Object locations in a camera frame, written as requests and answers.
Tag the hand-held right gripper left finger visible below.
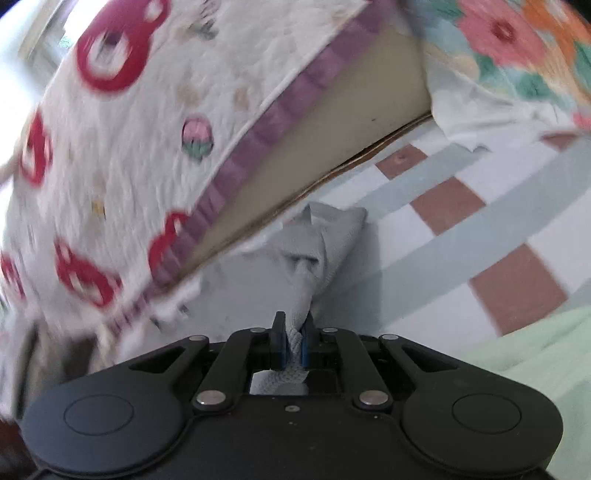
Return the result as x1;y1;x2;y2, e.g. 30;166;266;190
129;311;289;411

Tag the floral blanket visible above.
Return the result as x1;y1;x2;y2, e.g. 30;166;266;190
406;0;591;153

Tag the bear print quilted bedspread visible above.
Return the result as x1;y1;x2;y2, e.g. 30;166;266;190
0;0;407;342

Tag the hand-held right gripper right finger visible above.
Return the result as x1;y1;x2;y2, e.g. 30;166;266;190
298;314;460;411

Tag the light green cloth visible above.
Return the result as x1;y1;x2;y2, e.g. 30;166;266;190
462;307;591;416

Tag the grey polo shirt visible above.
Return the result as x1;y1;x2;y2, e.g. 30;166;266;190
152;200;370;398

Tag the checked floor mat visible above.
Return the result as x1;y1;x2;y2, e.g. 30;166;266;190
152;115;591;370

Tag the beige bed base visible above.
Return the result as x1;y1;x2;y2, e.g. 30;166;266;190
191;30;435;273

